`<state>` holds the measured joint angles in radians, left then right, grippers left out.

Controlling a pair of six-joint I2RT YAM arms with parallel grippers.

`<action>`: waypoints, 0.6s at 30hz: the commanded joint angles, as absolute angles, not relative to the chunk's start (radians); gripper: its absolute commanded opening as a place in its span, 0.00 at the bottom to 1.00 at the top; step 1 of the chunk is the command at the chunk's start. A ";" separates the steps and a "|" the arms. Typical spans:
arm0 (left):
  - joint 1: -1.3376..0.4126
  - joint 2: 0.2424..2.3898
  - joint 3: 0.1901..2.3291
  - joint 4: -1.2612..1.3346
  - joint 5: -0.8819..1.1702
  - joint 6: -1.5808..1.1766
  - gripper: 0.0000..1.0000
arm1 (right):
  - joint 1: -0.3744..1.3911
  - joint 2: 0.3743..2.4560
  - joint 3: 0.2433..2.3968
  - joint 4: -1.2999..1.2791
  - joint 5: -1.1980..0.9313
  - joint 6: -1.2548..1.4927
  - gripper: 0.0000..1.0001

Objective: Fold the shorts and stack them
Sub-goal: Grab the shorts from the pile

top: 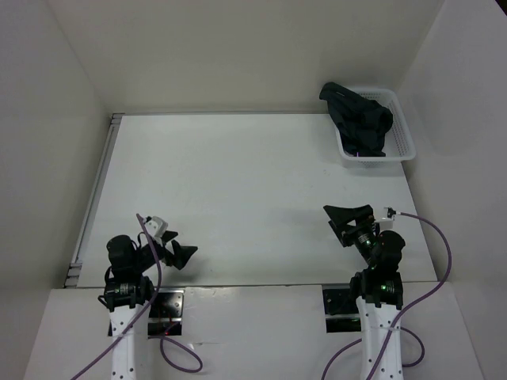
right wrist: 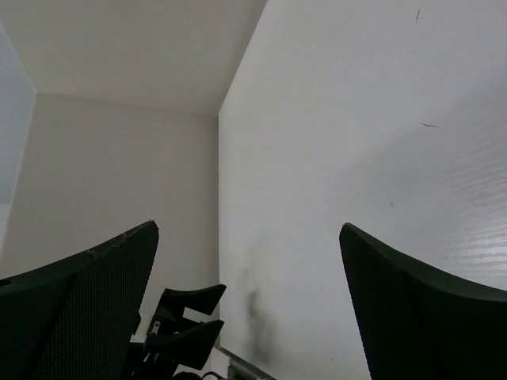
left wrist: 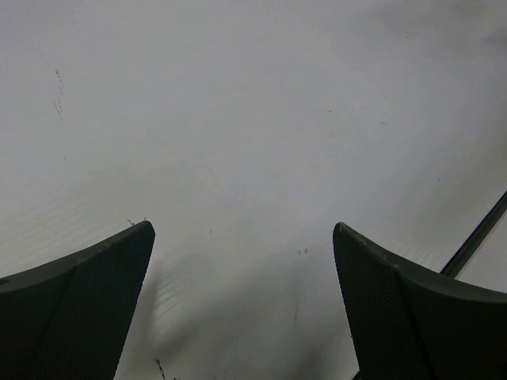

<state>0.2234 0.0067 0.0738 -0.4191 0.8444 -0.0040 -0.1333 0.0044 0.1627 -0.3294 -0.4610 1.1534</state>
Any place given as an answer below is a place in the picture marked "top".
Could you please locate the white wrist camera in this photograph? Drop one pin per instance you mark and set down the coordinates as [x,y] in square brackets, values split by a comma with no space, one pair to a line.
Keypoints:
[385,217]
[155,226]

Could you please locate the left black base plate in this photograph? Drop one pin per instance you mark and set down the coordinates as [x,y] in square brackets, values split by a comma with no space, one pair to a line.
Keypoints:
[168,312]

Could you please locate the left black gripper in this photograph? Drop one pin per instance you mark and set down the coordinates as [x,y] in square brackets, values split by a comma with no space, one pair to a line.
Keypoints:
[181,254]

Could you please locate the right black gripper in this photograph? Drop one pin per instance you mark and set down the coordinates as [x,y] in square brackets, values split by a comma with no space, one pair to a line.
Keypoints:
[364,218]

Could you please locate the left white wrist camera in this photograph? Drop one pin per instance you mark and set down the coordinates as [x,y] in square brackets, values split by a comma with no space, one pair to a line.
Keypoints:
[155,226]

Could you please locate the dark navy shorts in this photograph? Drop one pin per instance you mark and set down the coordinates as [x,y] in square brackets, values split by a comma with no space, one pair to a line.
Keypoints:
[362,123]

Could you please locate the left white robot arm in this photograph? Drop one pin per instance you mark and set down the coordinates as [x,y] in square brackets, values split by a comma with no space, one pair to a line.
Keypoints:
[130,356]

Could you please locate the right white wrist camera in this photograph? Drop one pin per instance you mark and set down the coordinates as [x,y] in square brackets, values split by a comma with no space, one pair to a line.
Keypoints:
[385,217]

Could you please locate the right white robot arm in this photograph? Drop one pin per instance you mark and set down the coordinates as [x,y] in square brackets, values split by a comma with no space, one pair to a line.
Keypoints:
[377,290]

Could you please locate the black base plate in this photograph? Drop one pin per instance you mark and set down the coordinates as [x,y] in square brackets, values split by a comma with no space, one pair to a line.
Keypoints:
[341,313]
[168,312]

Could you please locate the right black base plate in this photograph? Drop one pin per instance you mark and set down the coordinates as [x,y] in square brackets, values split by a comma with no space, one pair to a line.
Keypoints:
[341,313]

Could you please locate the aluminium table edge rail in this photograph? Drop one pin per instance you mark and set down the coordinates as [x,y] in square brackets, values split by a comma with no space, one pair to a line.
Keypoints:
[75,266]

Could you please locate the white plastic basket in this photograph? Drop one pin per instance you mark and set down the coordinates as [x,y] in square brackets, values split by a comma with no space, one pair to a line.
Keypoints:
[398,147]

